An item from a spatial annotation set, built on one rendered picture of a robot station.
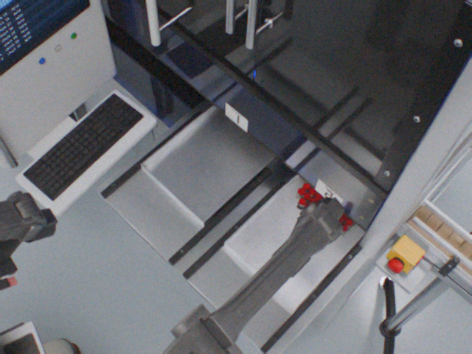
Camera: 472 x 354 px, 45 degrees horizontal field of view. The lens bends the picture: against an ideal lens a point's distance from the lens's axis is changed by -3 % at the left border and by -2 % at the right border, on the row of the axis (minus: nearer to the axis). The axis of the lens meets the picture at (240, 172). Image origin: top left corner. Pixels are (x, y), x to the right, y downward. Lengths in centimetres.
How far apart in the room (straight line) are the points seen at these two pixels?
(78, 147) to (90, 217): 85
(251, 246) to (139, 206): 34
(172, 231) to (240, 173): 26
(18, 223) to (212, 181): 72
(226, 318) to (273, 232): 69
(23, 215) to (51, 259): 147
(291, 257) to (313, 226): 9
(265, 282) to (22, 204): 49
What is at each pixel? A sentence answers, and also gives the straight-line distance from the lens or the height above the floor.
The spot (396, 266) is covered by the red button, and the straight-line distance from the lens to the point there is 154.
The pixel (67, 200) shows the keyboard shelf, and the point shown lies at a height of 80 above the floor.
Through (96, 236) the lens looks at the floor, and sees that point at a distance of 264.
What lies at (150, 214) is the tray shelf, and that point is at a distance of 168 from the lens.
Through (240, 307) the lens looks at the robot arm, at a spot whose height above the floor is 143.
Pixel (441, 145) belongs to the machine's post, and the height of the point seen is 148.
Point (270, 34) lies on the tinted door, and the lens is 131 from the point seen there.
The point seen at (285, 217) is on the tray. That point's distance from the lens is 167.
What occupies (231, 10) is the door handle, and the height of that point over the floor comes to 150.
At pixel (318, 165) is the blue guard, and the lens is 150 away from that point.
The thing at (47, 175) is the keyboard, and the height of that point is 82.
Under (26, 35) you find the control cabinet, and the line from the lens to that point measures 163.
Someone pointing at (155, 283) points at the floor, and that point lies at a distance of 253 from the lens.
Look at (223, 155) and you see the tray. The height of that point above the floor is 88.
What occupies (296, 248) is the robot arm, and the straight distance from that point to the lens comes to 111.
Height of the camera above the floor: 241
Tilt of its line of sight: 62 degrees down
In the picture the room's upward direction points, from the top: 5 degrees clockwise
